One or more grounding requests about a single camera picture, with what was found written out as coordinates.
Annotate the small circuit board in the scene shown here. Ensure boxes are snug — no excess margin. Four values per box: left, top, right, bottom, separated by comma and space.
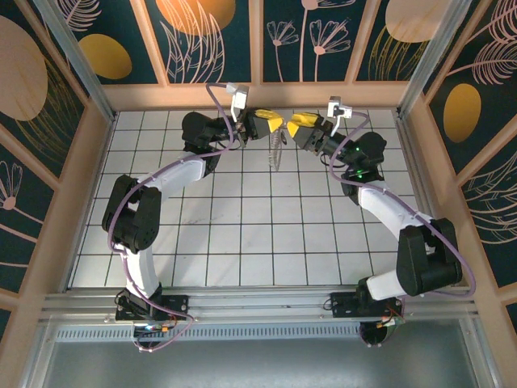
375, 313, 406, 329
132, 321, 181, 335

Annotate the grey metal sheet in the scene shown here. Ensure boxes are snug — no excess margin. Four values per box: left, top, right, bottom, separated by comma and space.
23, 341, 496, 388

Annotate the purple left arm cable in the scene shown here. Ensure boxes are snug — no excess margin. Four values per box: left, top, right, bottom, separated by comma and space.
107, 82, 237, 353

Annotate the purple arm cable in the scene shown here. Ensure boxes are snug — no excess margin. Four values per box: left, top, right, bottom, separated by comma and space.
329, 112, 477, 296
107, 82, 237, 353

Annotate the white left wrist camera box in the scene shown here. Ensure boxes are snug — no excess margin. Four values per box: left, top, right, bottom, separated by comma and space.
225, 82, 253, 122

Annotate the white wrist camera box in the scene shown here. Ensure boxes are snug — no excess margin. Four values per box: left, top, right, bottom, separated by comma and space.
225, 82, 253, 122
327, 95, 353, 137

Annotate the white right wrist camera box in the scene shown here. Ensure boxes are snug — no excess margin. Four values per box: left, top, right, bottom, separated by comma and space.
327, 95, 353, 137

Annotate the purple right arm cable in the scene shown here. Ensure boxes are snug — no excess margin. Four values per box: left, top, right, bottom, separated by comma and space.
329, 112, 477, 296

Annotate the aluminium side rail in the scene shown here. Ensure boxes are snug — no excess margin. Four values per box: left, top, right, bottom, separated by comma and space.
393, 115, 476, 298

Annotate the aluminium corner post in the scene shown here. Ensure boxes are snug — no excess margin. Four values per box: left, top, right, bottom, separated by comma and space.
397, 0, 481, 119
34, 0, 118, 122

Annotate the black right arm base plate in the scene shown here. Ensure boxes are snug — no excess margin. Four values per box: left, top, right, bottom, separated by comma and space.
329, 290, 405, 320

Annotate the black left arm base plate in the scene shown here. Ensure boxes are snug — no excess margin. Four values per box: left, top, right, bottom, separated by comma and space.
116, 293, 191, 323

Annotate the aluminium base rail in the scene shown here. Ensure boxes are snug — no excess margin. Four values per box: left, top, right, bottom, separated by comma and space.
38, 291, 481, 327

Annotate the perforated metal cable duct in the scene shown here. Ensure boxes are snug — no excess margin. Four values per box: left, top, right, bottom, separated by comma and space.
54, 325, 364, 344

